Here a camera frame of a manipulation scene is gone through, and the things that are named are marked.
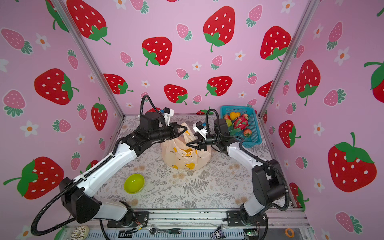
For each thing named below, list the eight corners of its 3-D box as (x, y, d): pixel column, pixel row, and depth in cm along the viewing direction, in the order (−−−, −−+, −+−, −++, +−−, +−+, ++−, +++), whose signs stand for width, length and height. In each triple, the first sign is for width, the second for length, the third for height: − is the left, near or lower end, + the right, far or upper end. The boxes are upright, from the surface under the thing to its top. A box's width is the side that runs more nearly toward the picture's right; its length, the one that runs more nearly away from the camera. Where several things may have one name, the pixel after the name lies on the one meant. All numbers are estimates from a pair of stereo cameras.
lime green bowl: (124, 194, 84) (120, 191, 80) (129, 176, 91) (126, 173, 87) (143, 194, 84) (141, 191, 80) (147, 176, 91) (145, 173, 87)
